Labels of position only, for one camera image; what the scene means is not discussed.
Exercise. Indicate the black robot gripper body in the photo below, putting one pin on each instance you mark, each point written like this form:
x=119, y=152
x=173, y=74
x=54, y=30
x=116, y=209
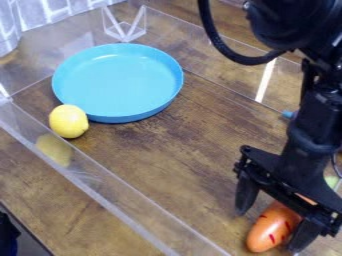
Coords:
x=291, y=176

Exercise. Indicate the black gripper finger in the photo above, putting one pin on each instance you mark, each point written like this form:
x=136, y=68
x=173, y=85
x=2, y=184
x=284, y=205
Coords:
x=304, y=234
x=245, y=193

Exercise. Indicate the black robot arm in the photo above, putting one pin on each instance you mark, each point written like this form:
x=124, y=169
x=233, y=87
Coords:
x=304, y=25

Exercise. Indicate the clear acrylic triangular bracket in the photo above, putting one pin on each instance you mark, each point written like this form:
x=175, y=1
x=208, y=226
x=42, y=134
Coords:
x=120, y=30

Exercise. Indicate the blue plastic plate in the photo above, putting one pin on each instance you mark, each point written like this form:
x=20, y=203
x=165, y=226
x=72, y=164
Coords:
x=120, y=82

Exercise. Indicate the clear acrylic barrier wall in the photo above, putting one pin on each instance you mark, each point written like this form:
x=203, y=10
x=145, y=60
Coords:
x=155, y=224

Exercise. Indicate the purple toy eggplant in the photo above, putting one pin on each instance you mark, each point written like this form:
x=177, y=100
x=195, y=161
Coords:
x=288, y=114

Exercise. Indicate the yellow toy lemon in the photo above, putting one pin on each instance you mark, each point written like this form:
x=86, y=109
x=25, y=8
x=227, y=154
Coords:
x=68, y=121

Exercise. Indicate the orange toy carrot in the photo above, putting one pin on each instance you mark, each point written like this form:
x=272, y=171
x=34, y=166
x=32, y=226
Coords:
x=272, y=228

